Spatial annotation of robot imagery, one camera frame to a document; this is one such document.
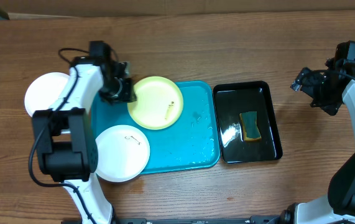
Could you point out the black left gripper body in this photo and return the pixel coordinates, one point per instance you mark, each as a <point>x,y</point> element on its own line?
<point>119,91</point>

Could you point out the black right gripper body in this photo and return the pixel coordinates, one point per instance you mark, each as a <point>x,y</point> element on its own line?
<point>324,95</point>

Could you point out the yellow-green plate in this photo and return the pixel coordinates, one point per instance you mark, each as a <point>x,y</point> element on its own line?
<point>159,103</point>

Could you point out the white plate with stain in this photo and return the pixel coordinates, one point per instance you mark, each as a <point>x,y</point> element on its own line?
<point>43,91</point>

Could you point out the yellow green sponge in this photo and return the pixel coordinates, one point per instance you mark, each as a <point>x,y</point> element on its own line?
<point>250,130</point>

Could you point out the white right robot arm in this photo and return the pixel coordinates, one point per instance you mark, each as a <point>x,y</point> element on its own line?
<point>338,205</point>

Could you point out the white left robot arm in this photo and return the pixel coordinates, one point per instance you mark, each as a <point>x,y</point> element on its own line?
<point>64,153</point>

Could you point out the white plate at tray corner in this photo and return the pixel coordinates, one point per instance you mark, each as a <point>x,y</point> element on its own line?
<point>123,152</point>

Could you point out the blue plastic tray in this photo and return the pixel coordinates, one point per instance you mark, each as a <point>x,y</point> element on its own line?
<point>190,143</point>

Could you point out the black water tray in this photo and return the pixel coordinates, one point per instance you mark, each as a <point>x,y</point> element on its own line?
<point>230,100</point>

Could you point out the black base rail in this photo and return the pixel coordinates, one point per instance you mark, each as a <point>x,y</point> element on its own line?
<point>256,219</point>

